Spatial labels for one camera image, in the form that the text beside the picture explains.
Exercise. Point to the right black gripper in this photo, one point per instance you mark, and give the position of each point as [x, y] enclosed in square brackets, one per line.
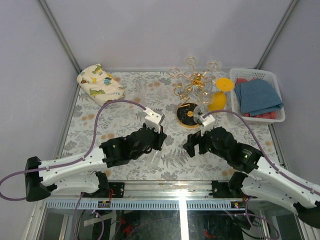
[193, 139]

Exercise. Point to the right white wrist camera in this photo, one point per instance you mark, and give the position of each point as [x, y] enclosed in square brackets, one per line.
[207, 123]

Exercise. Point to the blue folded cloth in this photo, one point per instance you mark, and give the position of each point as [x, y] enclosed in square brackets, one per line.
[257, 96]

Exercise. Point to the dinosaur print cloth bag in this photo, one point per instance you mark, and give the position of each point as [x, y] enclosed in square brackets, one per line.
[100, 85]

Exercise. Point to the red cloth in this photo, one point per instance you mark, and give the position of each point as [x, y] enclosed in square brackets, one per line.
[265, 115]

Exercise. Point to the floral table mat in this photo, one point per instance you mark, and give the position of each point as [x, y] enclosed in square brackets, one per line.
[91, 125]

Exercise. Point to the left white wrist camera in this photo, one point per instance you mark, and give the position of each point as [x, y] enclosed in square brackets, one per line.
[153, 120]

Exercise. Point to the gold wine glass rack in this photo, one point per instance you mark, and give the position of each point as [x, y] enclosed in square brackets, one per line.
[191, 93]

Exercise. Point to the white plastic basket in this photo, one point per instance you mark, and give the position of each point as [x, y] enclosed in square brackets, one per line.
[256, 96]

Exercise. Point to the tall clear flute glass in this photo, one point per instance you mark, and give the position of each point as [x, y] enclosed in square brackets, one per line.
[155, 160]

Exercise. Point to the yellow plastic goblet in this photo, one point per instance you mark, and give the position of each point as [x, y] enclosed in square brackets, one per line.
[219, 98]

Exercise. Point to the short clear wine glass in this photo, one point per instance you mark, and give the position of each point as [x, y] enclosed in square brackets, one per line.
[191, 61]

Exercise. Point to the slim clear champagne flute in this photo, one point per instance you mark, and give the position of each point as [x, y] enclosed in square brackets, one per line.
[213, 67]

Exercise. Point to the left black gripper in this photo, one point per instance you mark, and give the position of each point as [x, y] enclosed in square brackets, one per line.
[160, 137]

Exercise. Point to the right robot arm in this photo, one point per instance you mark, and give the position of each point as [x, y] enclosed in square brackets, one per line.
[258, 177]

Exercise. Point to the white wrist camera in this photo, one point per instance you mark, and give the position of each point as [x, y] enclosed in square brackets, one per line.
[153, 120]
[207, 123]

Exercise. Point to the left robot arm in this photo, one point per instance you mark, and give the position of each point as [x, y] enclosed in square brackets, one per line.
[78, 174]

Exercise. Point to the aluminium front rail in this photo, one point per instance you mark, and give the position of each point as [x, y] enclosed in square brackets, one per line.
[155, 195]

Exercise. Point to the plain clear flute glass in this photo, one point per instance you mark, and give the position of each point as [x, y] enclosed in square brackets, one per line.
[141, 90]

